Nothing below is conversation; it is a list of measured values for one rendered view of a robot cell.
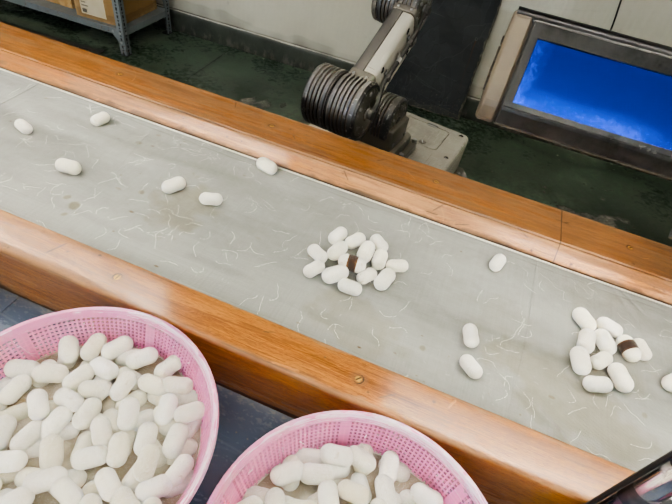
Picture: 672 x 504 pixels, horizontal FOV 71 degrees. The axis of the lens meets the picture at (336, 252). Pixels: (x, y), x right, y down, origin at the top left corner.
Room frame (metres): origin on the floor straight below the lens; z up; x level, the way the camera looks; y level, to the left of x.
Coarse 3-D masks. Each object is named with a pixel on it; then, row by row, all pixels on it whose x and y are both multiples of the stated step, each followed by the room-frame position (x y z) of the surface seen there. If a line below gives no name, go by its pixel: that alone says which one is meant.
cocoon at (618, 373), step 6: (612, 366) 0.36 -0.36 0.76; (618, 366) 0.35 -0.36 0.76; (624, 366) 0.36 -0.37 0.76; (612, 372) 0.35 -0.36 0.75; (618, 372) 0.35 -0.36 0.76; (624, 372) 0.35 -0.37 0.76; (612, 378) 0.34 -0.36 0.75; (618, 378) 0.34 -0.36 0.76; (624, 378) 0.34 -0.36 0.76; (630, 378) 0.34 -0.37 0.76; (618, 384) 0.33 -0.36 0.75; (624, 384) 0.33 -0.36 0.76; (630, 384) 0.33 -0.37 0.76; (618, 390) 0.33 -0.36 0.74; (624, 390) 0.33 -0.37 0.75; (630, 390) 0.33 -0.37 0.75
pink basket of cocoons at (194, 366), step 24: (72, 312) 0.27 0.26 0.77; (96, 312) 0.28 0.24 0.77; (120, 312) 0.28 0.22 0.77; (0, 336) 0.23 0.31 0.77; (24, 336) 0.24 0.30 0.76; (48, 336) 0.25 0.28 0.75; (144, 336) 0.28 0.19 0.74; (168, 336) 0.27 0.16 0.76; (192, 360) 0.25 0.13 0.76; (216, 408) 0.20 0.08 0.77; (216, 432) 0.18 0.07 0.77; (192, 480) 0.14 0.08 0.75
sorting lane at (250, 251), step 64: (0, 128) 0.59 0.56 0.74; (64, 128) 0.63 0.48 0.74; (128, 128) 0.66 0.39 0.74; (0, 192) 0.45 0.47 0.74; (64, 192) 0.48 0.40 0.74; (128, 192) 0.50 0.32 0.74; (192, 192) 0.53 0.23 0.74; (256, 192) 0.56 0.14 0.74; (320, 192) 0.60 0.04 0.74; (128, 256) 0.39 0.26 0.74; (192, 256) 0.41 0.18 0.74; (256, 256) 0.43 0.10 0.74; (448, 256) 0.51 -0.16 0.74; (512, 256) 0.54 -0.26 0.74; (320, 320) 0.35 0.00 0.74; (384, 320) 0.37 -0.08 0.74; (448, 320) 0.39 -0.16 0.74; (512, 320) 0.41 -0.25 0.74; (640, 320) 0.46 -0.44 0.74; (448, 384) 0.30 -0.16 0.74; (512, 384) 0.31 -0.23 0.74; (576, 384) 0.33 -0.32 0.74; (640, 384) 0.35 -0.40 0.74; (640, 448) 0.27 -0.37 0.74
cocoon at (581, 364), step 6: (576, 348) 0.37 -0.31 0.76; (582, 348) 0.37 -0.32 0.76; (570, 354) 0.37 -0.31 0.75; (576, 354) 0.36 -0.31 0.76; (582, 354) 0.36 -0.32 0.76; (588, 354) 0.36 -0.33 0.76; (576, 360) 0.35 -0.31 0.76; (582, 360) 0.35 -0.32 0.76; (588, 360) 0.35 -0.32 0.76; (576, 366) 0.35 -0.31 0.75; (582, 366) 0.35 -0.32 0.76; (588, 366) 0.35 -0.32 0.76; (576, 372) 0.34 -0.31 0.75; (582, 372) 0.34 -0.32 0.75; (588, 372) 0.34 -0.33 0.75
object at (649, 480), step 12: (648, 468) 0.17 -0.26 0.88; (660, 468) 0.17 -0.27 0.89; (624, 480) 0.17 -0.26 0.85; (636, 480) 0.17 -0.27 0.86; (648, 480) 0.17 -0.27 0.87; (660, 480) 0.16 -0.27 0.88; (612, 492) 0.17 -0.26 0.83; (624, 492) 0.17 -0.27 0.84; (636, 492) 0.16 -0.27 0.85; (648, 492) 0.16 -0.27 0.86; (660, 492) 0.16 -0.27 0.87
